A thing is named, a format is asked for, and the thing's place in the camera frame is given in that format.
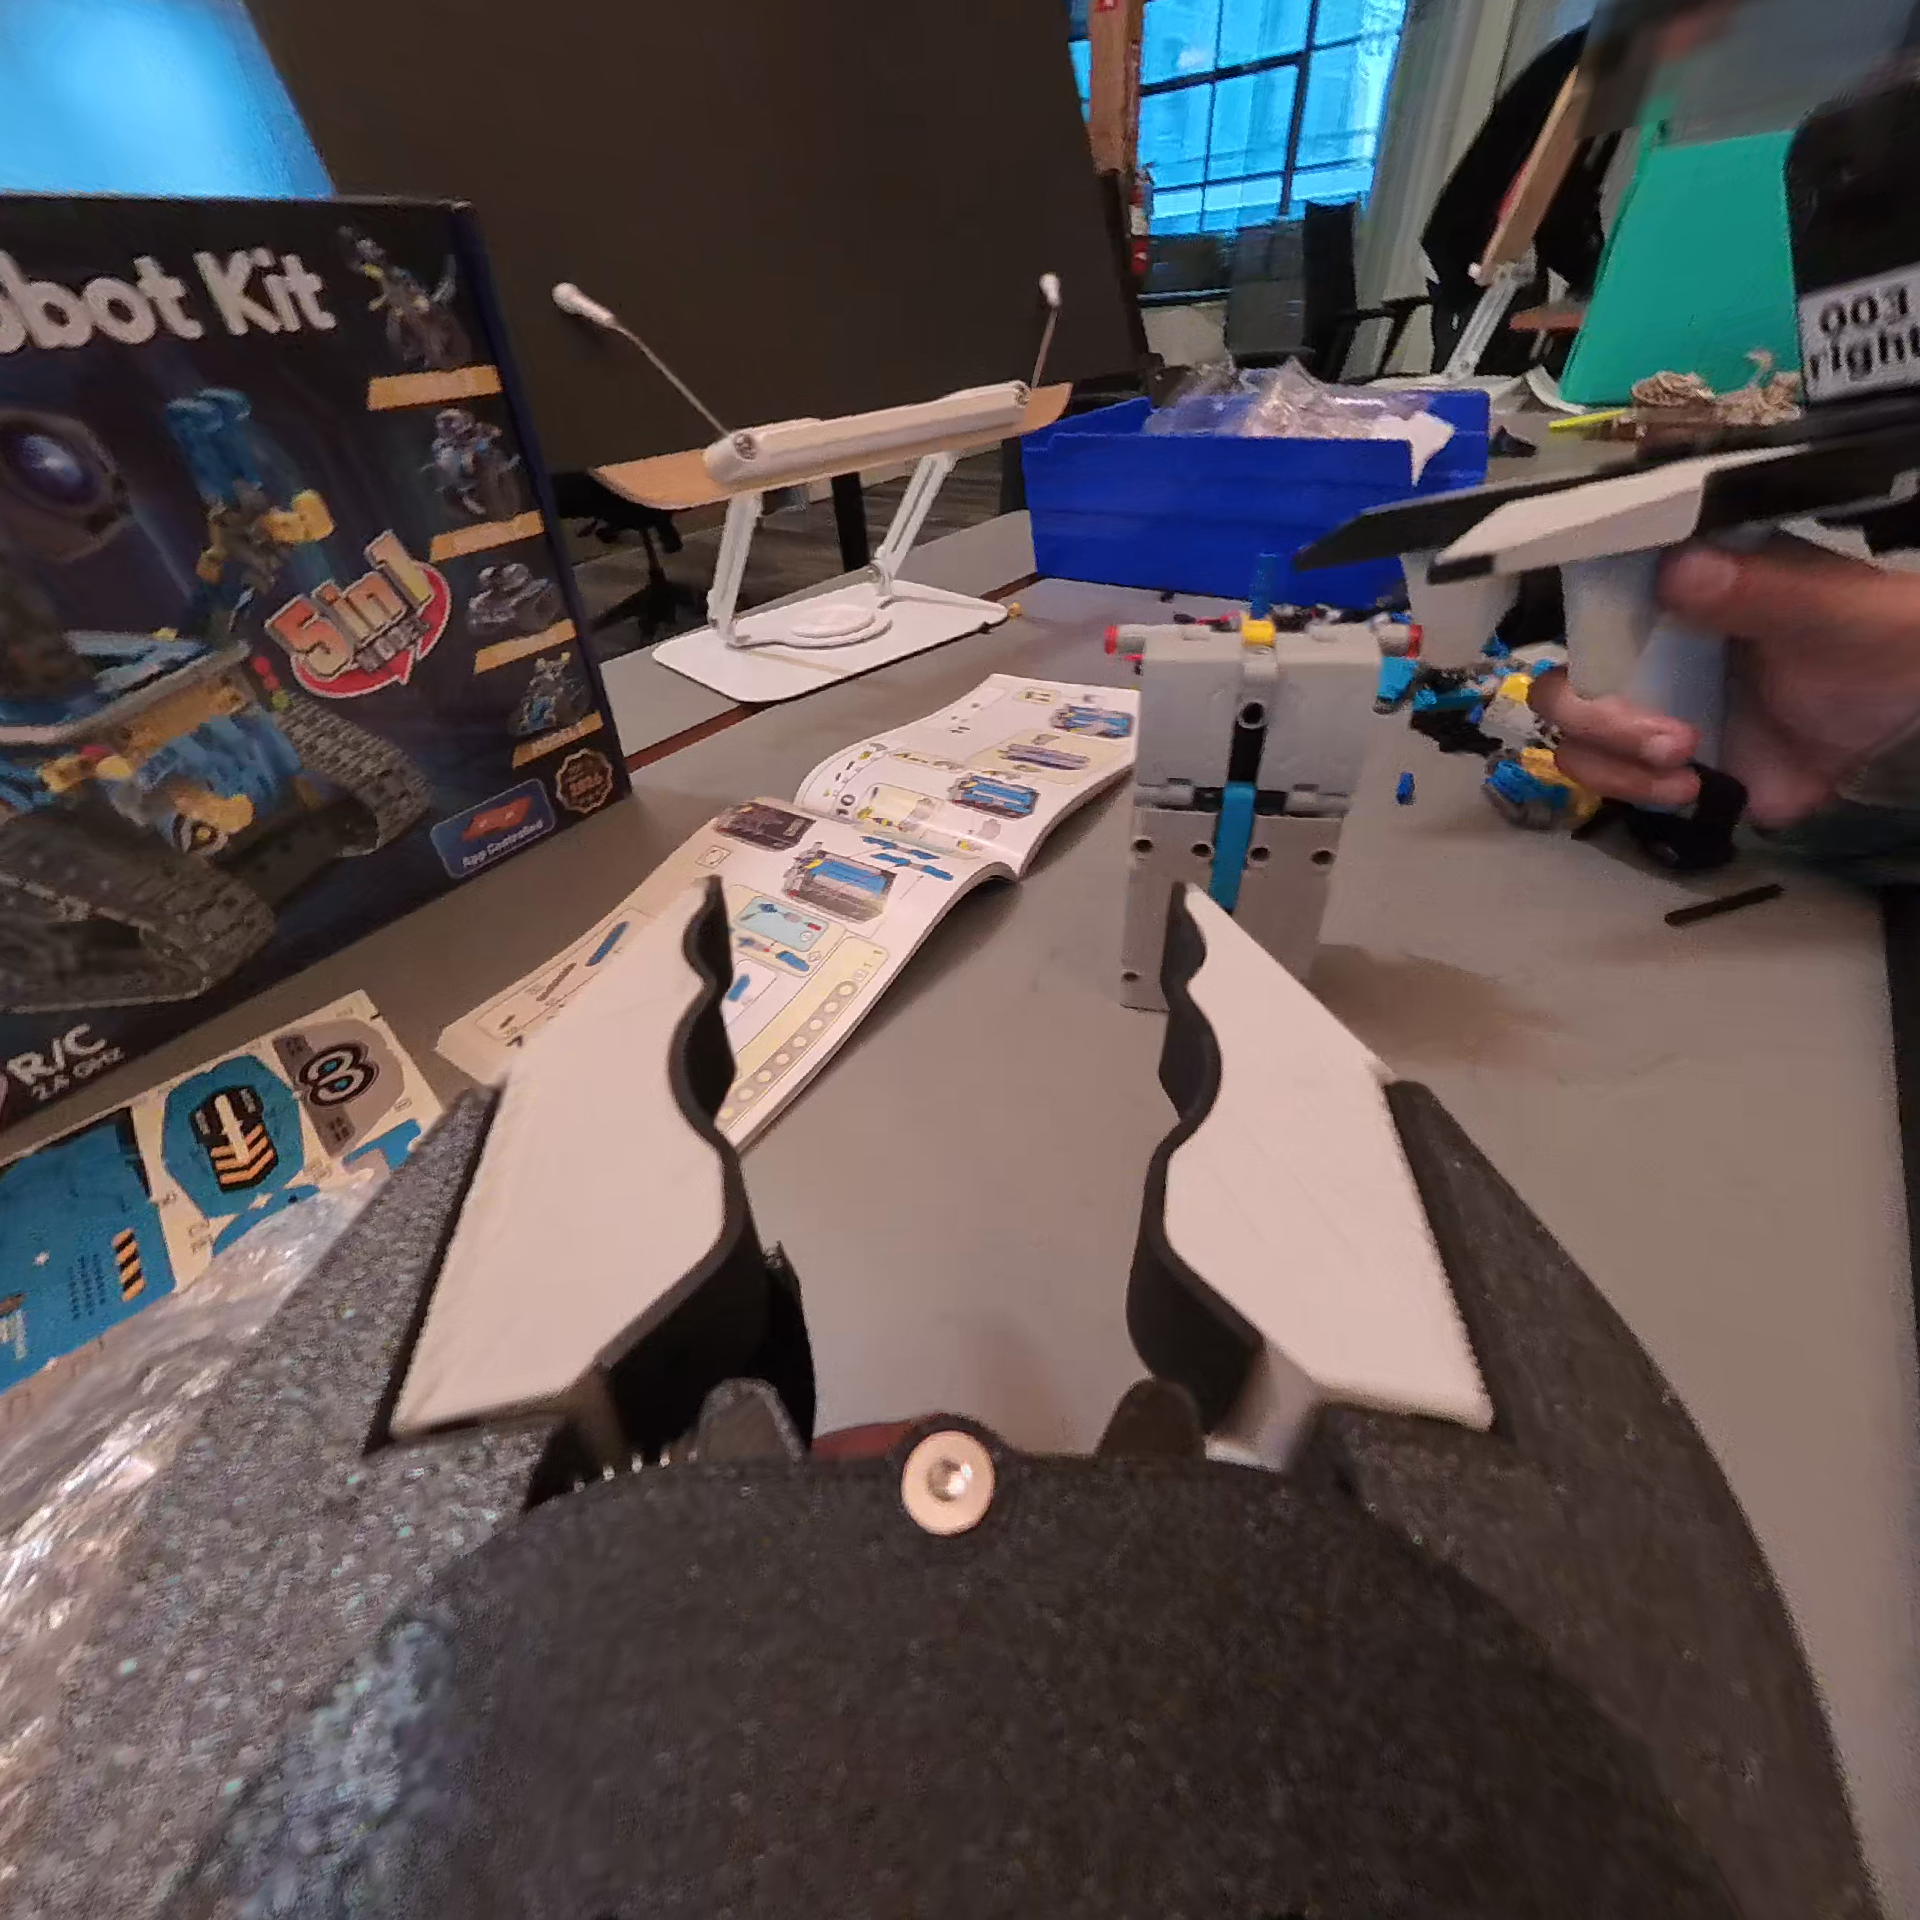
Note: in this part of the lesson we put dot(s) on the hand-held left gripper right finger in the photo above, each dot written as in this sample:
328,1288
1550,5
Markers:
1321,1261

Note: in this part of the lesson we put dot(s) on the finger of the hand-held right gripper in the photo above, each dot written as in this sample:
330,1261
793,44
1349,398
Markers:
1502,504
1621,524

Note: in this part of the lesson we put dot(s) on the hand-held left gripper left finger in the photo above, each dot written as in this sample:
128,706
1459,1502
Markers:
557,1261

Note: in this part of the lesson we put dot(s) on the grey blue toy brick assembly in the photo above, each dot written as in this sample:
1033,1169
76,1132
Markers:
1201,750

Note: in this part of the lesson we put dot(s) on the grey desk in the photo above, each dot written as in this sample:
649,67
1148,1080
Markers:
1560,1142

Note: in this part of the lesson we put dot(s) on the white desk stand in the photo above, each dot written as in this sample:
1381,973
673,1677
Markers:
869,441

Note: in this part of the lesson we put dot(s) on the person's right hand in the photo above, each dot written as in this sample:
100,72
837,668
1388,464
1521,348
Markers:
1801,662

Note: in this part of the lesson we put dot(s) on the teal board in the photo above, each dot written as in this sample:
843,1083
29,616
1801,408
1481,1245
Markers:
1680,269

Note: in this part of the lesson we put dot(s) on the pile of small toy bricks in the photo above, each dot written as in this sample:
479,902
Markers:
1485,721

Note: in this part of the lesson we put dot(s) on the clear plastic bags of bricks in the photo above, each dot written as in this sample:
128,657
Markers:
1292,404

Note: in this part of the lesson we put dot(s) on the blue plastic bin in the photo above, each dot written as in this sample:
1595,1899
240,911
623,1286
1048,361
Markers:
1201,524

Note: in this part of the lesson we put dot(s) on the blue sticker sheet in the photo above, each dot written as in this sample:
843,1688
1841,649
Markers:
210,1170

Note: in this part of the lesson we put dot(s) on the black toy brick axle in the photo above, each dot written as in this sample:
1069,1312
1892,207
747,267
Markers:
1723,902

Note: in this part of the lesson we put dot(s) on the crumpled clear plastic bag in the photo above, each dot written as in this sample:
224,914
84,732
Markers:
90,1502

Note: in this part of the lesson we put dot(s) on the brick instruction booklet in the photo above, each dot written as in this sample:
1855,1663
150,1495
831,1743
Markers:
869,810

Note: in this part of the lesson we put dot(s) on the toy robot kit box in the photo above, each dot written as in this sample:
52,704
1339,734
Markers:
270,600

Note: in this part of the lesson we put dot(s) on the tan board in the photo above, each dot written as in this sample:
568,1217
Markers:
644,480

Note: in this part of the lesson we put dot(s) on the black partition board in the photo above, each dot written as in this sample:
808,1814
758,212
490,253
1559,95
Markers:
690,181

